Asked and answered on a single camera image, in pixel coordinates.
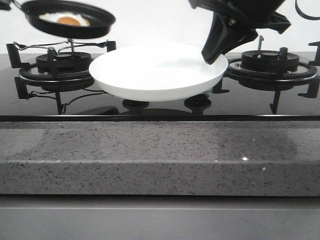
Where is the right black burner head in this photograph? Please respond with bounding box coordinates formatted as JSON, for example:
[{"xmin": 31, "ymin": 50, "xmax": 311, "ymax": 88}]
[{"xmin": 240, "ymin": 50, "xmax": 300, "ymax": 73}]

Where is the chrome wire pan reducer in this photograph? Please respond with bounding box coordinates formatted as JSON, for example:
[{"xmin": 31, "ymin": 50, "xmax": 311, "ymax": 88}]
[{"xmin": 13, "ymin": 38, "xmax": 111, "ymax": 54}]

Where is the black glass gas cooktop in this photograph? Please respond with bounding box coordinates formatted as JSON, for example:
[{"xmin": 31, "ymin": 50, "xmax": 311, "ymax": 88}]
[{"xmin": 0, "ymin": 54, "xmax": 320, "ymax": 122}]

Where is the black cable loop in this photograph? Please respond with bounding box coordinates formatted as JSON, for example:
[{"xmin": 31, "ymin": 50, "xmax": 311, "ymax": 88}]
[{"xmin": 294, "ymin": 0, "xmax": 320, "ymax": 21}]

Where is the fried egg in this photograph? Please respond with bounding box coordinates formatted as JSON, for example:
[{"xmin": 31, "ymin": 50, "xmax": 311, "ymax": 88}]
[{"xmin": 38, "ymin": 12, "xmax": 90, "ymax": 27}]

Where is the black burner head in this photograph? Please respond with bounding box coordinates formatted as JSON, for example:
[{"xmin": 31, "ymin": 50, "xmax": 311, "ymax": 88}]
[
  {"xmin": 240, "ymin": 50, "xmax": 300, "ymax": 73},
  {"xmin": 35, "ymin": 52, "xmax": 92, "ymax": 74}
]

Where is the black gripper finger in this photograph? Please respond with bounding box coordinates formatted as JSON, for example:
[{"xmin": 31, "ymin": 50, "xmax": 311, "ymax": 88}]
[
  {"xmin": 219, "ymin": 26, "xmax": 258, "ymax": 54},
  {"xmin": 201, "ymin": 12, "xmax": 234, "ymax": 65}
]

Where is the black frying pan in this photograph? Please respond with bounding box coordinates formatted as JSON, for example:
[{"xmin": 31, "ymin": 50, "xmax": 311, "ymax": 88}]
[{"xmin": 0, "ymin": 0, "xmax": 116, "ymax": 39}]

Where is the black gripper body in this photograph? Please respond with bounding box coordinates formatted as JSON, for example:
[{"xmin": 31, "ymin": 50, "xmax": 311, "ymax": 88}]
[{"xmin": 189, "ymin": 0, "xmax": 291, "ymax": 34}]

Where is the grey cabinet drawer front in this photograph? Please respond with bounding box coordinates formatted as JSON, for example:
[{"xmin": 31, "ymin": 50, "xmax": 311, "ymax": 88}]
[{"xmin": 0, "ymin": 196, "xmax": 320, "ymax": 240}]

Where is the white round plate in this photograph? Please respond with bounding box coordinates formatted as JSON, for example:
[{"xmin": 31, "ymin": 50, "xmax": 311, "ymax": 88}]
[{"xmin": 89, "ymin": 43, "xmax": 229, "ymax": 102}]

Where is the left black burner head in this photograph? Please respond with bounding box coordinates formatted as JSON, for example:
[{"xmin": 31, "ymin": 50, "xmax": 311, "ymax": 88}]
[{"xmin": 35, "ymin": 52, "xmax": 92, "ymax": 74}]

